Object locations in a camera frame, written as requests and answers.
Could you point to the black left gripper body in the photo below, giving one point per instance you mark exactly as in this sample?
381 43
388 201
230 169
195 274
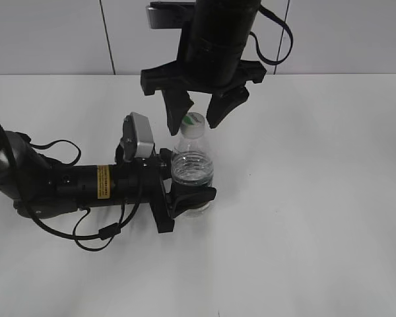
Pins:
139 181

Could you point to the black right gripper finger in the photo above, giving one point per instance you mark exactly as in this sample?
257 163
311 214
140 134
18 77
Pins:
222 104
177 103

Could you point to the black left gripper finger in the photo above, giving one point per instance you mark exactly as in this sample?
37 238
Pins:
184 198
165 158

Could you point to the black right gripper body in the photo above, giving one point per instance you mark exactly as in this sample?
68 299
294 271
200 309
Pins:
172 76

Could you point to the white green bottle cap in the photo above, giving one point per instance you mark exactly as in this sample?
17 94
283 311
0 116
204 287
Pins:
193 125

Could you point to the clear cestbon water bottle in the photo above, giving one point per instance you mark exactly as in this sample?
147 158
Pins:
192 166

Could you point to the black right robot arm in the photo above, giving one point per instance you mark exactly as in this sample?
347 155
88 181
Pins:
209 60

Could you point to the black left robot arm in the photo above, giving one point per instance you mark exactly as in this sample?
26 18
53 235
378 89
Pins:
53 188

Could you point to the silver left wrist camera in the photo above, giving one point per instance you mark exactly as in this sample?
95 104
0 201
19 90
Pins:
137 140

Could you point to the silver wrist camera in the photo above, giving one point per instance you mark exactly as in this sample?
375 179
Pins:
169 14
137 140

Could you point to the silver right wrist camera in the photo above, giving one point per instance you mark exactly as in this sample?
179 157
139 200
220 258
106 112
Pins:
169 14

